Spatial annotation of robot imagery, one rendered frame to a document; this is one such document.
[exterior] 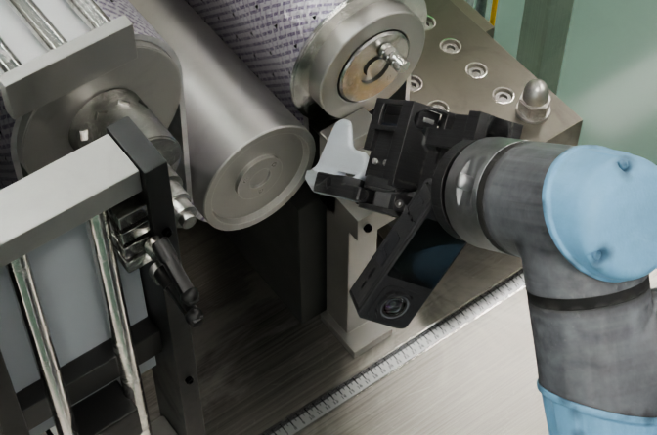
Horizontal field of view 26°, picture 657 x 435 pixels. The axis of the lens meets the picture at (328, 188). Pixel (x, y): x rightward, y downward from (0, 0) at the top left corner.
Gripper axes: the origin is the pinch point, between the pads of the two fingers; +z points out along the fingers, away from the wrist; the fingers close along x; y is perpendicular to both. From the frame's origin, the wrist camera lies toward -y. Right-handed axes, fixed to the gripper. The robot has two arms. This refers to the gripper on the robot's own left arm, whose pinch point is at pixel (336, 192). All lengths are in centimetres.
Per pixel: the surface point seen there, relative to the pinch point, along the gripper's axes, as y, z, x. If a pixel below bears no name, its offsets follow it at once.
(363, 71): 11.0, 9.6, -4.8
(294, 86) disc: 8.1, 10.5, 0.8
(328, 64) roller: 10.5, 7.5, -0.2
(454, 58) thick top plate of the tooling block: 18.5, 32.2, -27.5
